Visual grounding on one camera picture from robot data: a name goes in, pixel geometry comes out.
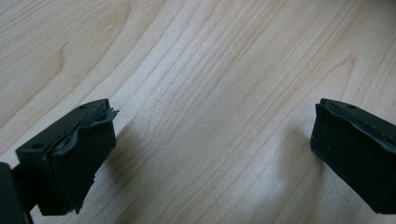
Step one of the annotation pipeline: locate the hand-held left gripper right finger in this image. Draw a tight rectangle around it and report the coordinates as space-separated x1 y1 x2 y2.
309 97 396 215

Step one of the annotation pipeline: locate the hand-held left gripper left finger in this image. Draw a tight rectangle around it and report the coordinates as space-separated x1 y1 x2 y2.
14 98 120 217

